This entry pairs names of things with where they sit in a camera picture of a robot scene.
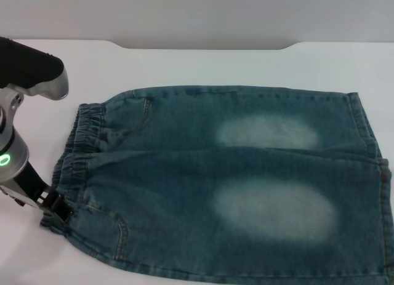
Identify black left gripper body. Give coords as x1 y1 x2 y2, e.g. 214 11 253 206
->
6 163 58 209

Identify blue denim shorts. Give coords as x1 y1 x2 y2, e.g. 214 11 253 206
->
39 85 394 285

